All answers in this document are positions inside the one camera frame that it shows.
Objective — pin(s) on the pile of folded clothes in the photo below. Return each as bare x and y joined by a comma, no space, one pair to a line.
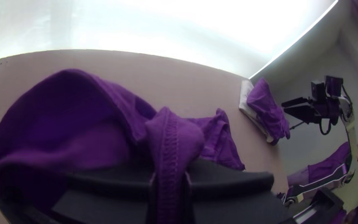
266,109

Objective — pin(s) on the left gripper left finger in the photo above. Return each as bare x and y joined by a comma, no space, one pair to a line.
104,208

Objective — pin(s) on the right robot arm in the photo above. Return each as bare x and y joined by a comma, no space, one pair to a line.
350,130

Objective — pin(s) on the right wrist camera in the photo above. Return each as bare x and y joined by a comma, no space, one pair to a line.
318,90

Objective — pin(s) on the person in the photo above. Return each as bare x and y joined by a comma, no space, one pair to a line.
328,165

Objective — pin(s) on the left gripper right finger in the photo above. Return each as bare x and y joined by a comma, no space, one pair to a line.
238,205

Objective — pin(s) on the dark t-shirt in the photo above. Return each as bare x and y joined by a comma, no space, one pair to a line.
73,124

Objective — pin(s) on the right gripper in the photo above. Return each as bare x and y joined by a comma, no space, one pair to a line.
328,109

